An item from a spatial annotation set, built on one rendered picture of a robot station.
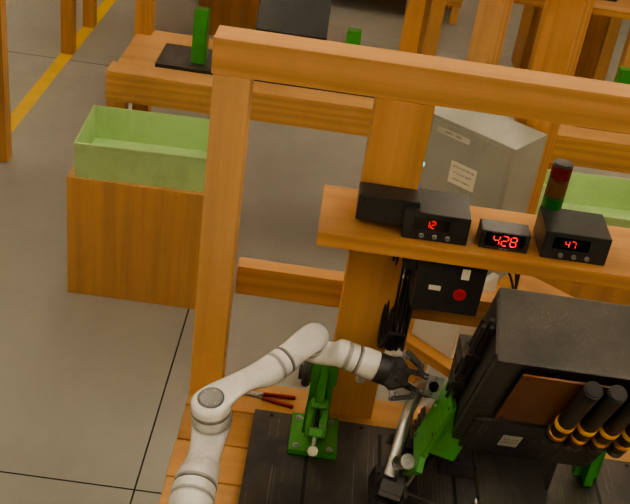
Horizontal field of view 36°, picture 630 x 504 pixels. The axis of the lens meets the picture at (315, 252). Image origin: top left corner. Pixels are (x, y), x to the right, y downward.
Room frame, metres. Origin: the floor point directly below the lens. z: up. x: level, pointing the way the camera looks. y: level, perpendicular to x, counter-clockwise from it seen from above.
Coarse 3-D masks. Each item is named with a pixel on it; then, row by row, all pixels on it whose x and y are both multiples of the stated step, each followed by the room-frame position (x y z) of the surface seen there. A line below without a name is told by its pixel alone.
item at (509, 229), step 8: (480, 224) 2.09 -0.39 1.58; (488, 224) 2.08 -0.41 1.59; (496, 224) 2.09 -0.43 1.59; (504, 224) 2.09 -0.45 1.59; (512, 224) 2.10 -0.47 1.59; (520, 224) 2.10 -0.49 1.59; (480, 232) 2.06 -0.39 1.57; (488, 232) 2.05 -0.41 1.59; (496, 232) 2.05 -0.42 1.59; (504, 232) 2.05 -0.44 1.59; (512, 232) 2.06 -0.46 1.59; (520, 232) 2.06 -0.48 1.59; (528, 232) 2.07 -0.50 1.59; (480, 240) 2.05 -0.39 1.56; (488, 240) 2.05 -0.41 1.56; (504, 240) 2.05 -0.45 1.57; (512, 240) 2.05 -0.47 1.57; (520, 240) 2.05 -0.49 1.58; (528, 240) 2.05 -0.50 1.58; (496, 248) 2.05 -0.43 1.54; (504, 248) 2.05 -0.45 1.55; (512, 248) 2.05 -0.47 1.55; (520, 248) 2.05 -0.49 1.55
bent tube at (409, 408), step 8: (432, 376) 1.89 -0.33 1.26; (424, 384) 1.90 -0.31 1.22; (432, 384) 1.91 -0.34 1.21; (440, 384) 1.88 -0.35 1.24; (424, 392) 1.86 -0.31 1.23; (432, 392) 1.86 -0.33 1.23; (440, 392) 1.87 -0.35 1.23; (408, 400) 1.94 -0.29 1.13; (416, 400) 1.93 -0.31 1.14; (408, 408) 1.93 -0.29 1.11; (400, 416) 1.92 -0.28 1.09; (408, 416) 1.91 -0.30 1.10; (400, 424) 1.90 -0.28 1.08; (408, 424) 1.90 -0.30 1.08; (400, 432) 1.88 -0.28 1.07; (400, 440) 1.87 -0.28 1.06; (392, 448) 1.85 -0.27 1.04; (400, 448) 1.85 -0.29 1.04; (392, 456) 1.83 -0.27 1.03; (384, 472) 1.81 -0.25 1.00; (392, 472) 1.80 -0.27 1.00
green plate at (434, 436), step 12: (444, 396) 1.84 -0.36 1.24; (432, 408) 1.86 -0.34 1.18; (444, 408) 1.80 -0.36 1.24; (456, 408) 1.76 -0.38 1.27; (432, 420) 1.82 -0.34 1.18; (444, 420) 1.76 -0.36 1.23; (420, 432) 1.84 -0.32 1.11; (432, 432) 1.78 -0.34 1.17; (444, 432) 1.77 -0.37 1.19; (420, 444) 1.80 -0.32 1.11; (432, 444) 1.76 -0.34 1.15; (444, 444) 1.77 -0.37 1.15; (456, 444) 1.77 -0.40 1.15; (444, 456) 1.77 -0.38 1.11; (456, 456) 1.77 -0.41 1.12
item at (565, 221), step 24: (432, 192) 2.16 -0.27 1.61; (408, 216) 2.04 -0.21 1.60; (432, 216) 2.04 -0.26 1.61; (456, 216) 2.05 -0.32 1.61; (552, 216) 2.12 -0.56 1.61; (576, 216) 2.14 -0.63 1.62; (600, 216) 2.16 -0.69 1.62; (432, 240) 2.04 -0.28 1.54; (456, 240) 2.04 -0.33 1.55; (552, 240) 2.05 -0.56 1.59; (576, 240) 2.05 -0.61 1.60; (600, 240) 2.05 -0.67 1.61; (600, 264) 2.05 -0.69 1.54
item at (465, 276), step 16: (416, 272) 2.03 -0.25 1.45; (432, 272) 2.03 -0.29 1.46; (448, 272) 2.03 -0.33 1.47; (464, 272) 2.03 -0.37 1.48; (480, 272) 2.03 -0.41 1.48; (416, 288) 2.03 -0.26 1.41; (432, 288) 2.03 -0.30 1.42; (448, 288) 2.03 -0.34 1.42; (464, 288) 2.03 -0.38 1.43; (480, 288) 2.03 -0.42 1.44; (416, 304) 2.03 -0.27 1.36; (432, 304) 2.03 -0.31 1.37; (448, 304) 2.03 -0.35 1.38; (464, 304) 2.03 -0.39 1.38
